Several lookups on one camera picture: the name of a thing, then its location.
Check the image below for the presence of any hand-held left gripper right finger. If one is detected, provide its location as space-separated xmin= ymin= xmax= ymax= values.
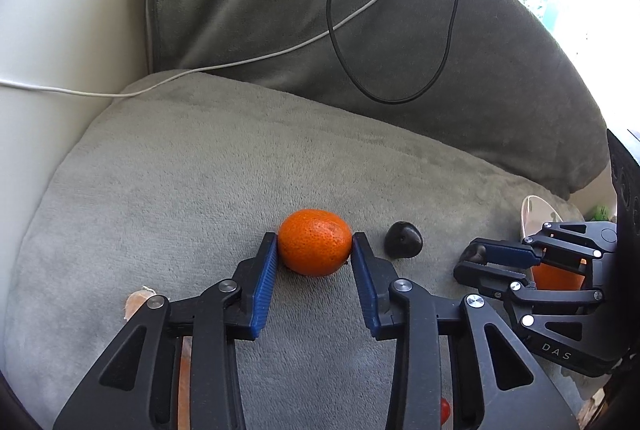
xmin=350 ymin=232 xmax=581 ymax=430

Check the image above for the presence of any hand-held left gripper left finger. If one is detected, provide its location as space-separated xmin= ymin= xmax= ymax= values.
xmin=52 ymin=231 xmax=280 ymax=430

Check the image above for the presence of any small mandarin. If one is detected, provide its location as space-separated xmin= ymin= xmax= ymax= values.
xmin=277 ymin=208 xmax=353 ymax=278

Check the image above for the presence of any white floral bowl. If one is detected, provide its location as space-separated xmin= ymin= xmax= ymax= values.
xmin=520 ymin=195 xmax=566 ymax=243

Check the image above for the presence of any peeled pomelo segment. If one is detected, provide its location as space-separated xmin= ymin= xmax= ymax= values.
xmin=122 ymin=285 xmax=193 ymax=430

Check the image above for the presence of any black cable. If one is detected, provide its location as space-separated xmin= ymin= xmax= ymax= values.
xmin=326 ymin=0 xmax=460 ymax=104

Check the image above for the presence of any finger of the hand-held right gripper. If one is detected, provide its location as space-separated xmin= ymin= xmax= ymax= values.
xmin=467 ymin=221 xmax=618 ymax=271
xmin=453 ymin=260 xmax=608 ymax=346

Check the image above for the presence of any light grey seat blanket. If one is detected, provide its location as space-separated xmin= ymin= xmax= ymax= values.
xmin=2 ymin=70 xmax=616 ymax=430

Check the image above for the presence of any large orange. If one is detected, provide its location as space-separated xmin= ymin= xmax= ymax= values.
xmin=530 ymin=250 xmax=586 ymax=291

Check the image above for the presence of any white cable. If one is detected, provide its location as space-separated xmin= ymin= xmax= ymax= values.
xmin=0 ymin=0 xmax=426 ymax=98

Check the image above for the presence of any white wooden cabinet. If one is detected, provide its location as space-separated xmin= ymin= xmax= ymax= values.
xmin=0 ymin=0 xmax=161 ymax=311

